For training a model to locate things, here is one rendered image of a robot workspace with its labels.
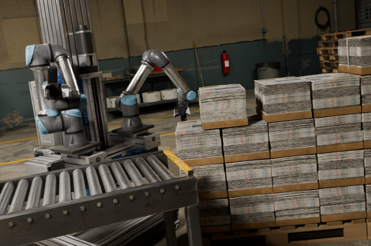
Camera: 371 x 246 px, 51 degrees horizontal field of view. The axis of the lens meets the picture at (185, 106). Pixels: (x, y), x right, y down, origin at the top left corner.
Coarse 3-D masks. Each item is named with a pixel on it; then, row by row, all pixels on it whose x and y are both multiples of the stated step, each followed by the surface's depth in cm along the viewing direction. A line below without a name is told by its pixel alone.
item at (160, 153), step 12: (132, 156) 210; (144, 156) 209; (156, 156) 211; (72, 168) 201; (84, 168) 200; (96, 168) 202; (168, 168) 214; (12, 180) 191; (72, 180) 199; (84, 180) 201; (0, 192) 189
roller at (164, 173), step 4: (148, 156) 209; (152, 156) 206; (148, 160) 207; (152, 160) 200; (156, 160) 197; (152, 164) 197; (156, 164) 192; (160, 164) 190; (156, 168) 189; (160, 168) 185; (164, 168) 183; (160, 172) 181; (164, 172) 178; (168, 172) 176; (160, 176) 182; (164, 176) 175; (168, 176) 171; (172, 176) 170
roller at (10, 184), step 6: (6, 186) 183; (12, 186) 185; (6, 192) 174; (12, 192) 180; (0, 198) 167; (6, 198) 168; (0, 204) 160; (6, 204) 163; (0, 210) 154; (6, 210) 160
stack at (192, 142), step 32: (192, 128) 251; (224, 128) 242; (256, 128) 241; (288, 128) 241; (320, 128) 241; (352, 128) 240; (256, 160) 245; (288, 160) 244; (320, 160) 243; (352, 160) 243; (288, 192) 247; (320, 192) 247; (352, 192) 246; (224, 224) 252; (320, 224) 272; (352, 224) 249
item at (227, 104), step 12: (204, 96) 237; (216, 96) 237; (228, 96) 237; (240, 96) 237; (204, 108) 239; (216, 108) 239; (228, 108) 239; (240, 108) 238; (204, 120) 240; (216, 120) 239
